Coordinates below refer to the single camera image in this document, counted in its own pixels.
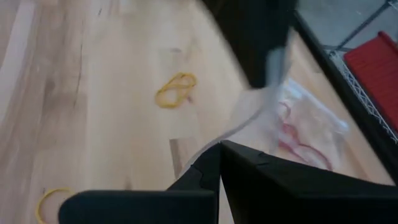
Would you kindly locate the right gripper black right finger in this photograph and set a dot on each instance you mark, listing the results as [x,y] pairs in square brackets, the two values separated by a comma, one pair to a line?
[295,199]

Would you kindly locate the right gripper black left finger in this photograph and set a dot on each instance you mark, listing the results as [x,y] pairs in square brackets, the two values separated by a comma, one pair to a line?
[140,208]

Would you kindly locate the red rubber band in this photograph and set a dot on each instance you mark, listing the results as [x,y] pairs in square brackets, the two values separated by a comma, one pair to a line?
[292,130]
[314,151]
[287,107]

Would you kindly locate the red plastic storage bin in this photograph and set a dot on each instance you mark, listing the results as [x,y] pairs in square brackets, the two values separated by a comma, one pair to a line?
[376,71]

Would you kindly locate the clear plastic zip bag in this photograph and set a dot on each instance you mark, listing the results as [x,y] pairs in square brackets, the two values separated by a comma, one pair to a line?
[314,124]
[242,124]

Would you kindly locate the black aluminium table frame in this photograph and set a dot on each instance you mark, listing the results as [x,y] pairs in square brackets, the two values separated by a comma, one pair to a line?
[348,99]

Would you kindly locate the yellow rubber band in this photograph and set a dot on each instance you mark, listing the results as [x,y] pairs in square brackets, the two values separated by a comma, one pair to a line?
[49,192]
[178,74]

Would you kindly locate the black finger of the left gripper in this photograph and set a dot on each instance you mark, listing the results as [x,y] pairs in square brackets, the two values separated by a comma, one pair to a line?
[248,37]
[287,18]

